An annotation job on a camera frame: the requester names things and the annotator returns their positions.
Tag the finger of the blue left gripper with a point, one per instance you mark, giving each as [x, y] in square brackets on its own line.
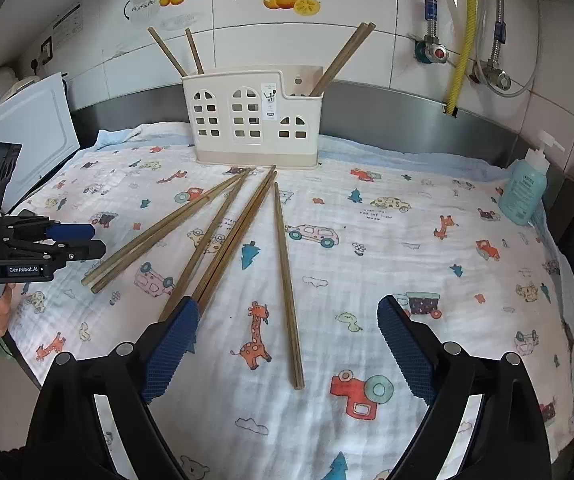
[76, 250]
[70, 231]

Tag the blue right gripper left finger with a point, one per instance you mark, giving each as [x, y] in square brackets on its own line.
[164, 345]

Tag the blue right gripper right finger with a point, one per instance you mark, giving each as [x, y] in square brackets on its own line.
[406, 343]

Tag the wooden chopstick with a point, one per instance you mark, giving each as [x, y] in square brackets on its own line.
[287, 291]
[105, 265]
[194, 260]
[142, 248]

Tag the wooden chopstick pair one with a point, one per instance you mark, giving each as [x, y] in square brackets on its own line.
[241, 239]
[234, 232]

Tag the printed white cloth mat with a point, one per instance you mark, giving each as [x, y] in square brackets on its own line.
[288, 376]

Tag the white cutting board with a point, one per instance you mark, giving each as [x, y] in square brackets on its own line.
[39, 120]

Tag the teal soap pump bottle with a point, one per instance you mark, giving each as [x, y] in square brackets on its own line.
[527, 183]

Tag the light blue towel under mat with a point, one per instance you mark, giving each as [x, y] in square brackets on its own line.
[417, 154]

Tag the chopstick in holder far left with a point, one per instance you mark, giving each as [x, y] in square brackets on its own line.
[167, 52]

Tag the cream plastic utensil holder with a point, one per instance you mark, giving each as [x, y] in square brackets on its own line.
[255, 115]

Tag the chopstick in holder pair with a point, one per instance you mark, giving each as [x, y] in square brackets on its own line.
[347, 57]
[339, 57]

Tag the red knob water valve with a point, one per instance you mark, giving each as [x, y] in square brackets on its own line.
[430, 51]

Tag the wall power socket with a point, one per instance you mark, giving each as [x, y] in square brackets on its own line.
[45, 55]

